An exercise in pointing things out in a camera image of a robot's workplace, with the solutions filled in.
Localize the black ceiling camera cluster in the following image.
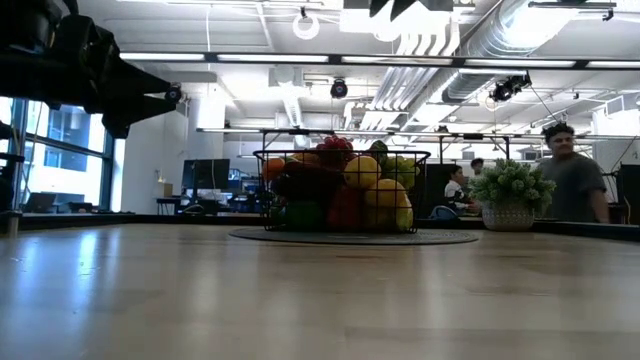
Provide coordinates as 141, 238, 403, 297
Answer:
488, 73, 533, 104

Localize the magenta grape bunch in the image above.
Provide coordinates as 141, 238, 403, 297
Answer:
315, 134, 390, 170

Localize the grey round woven placemat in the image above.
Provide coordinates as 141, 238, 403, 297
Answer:
227, 225, 479, 246

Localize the black wire basket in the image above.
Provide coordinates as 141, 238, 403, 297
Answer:
252, 148, 431, 235

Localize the black computer monitor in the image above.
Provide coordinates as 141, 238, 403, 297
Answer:
618, 163, 640, 226
181, 158, 231, 191

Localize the black background rig frame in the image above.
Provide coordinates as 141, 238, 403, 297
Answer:
259, 128, 337, 151
438, 132, 512, 162

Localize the white ring light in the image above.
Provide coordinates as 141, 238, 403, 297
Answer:
291, 10, 321, 41

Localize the small orange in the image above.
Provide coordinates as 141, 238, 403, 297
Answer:
262, 157, 286, 181

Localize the long ceiling light bar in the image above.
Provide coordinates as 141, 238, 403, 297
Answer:
118, 49, 640, 70

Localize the potted green plant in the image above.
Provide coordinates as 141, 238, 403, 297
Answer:
468, 158, 557, 232

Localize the green lime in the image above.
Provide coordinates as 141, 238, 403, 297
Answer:
283, 199, 327, 232

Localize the black chair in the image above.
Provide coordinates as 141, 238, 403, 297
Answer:
0, 122, 26, 214

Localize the silver ventilation duct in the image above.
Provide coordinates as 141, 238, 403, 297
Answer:
442, 0, 576, 104

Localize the red bell pepper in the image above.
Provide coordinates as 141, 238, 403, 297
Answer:
325, 187, 365, 232

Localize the yellow lemon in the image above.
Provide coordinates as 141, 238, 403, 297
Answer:
363, 178, 409, 232
342, 155, 383, 190

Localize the blue bag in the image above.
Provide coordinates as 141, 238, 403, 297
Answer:
430, 204, 459, 221

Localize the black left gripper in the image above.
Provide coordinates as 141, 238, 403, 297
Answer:
47, 13, 177, 140

